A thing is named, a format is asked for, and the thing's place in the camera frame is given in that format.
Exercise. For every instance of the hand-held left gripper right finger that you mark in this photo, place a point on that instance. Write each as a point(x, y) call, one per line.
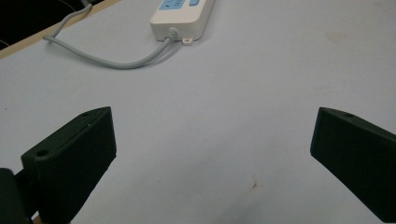
point(355, 155)

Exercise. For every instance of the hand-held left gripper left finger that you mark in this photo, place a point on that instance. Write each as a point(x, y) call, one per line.
point(71, 158)

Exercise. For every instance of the white power strip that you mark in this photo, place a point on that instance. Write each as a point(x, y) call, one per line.
point(182, 18)

